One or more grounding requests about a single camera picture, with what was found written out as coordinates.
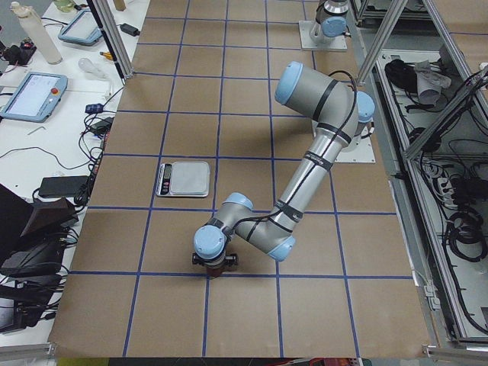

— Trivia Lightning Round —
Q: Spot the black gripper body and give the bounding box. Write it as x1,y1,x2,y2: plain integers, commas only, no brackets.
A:
191,252,238,275

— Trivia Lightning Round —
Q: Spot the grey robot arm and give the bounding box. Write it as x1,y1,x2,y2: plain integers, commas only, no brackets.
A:
191,61,375,277
309,0,348,42

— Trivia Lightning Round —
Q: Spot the silver digital kitchen scale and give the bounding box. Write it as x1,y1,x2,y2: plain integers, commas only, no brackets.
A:
156,162,210,197

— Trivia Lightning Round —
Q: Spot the black power brick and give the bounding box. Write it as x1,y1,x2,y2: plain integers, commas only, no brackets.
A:
38,175,88,198

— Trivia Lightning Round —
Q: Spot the black laptop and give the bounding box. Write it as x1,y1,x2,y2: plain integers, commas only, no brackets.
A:
1,185,78,265

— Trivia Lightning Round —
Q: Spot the teach pendant tablet near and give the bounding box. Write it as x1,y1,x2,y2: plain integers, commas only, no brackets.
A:
1,72,68,123

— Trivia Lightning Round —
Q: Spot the teach pendant tablet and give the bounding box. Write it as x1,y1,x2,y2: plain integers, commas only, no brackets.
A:
1,72,68,123
58,9,102,46

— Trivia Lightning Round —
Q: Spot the grey crumpled cloth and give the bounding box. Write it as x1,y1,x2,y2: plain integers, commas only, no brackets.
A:
413,60,451,105

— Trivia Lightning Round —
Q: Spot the teach pendant tablet far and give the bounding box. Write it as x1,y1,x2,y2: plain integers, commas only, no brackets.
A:
58,9,102,46

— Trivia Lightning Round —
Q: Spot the white plastic bottle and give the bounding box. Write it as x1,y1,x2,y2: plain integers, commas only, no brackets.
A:
10,2,63,65

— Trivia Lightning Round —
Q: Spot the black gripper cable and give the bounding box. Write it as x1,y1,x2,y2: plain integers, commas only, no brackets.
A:
228,69,359,233

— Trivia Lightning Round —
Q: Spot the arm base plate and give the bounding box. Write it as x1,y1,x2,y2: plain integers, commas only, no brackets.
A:
298,21,347,52
335,122,376,164

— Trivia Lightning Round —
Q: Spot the aluminium frame post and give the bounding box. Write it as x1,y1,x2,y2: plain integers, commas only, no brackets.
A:
87,0,133,80

